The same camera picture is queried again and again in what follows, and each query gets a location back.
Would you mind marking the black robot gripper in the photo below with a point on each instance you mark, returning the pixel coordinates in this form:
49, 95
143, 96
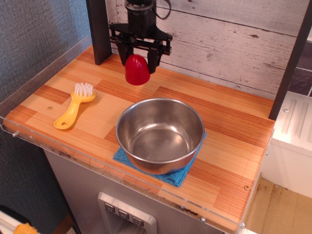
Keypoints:
141, 32

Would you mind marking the red toy bell pepper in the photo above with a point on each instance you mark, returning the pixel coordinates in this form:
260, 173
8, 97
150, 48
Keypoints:
136, 70

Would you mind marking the silver metal bowl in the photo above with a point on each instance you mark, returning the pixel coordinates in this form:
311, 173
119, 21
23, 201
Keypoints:
160, 135

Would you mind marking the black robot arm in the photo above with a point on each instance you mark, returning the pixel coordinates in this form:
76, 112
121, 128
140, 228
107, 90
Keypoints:
139, 4

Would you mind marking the yellow brush with white bristles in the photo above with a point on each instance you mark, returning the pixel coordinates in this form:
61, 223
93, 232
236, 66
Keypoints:
82, 93

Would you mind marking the blue folded cloth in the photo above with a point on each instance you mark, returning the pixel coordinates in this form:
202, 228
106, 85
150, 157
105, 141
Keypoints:
175, 178

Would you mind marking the grey toy cabinet front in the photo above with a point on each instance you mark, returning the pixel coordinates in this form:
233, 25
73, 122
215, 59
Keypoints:
81, 187

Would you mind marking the silver dispenser panel with buttons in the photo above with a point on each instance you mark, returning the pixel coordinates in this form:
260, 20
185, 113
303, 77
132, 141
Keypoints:
124, 214

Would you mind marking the white toy appliance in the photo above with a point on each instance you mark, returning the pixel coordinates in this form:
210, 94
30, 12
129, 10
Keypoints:
288, 158

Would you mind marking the yellow object at corner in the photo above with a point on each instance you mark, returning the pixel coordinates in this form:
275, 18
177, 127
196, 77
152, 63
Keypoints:
25, 229

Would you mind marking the dark grey left post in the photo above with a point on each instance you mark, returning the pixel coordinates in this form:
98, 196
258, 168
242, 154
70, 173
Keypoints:
99, 27

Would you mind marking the dark grey post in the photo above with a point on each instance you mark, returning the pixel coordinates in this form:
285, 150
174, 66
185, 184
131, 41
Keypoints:
99, 27
292, 63

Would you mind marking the clear acrylic guard rail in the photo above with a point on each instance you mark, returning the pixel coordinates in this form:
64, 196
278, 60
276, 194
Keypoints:
219, 186

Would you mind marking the dark grey right post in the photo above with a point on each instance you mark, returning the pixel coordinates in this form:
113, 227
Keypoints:
292, 63

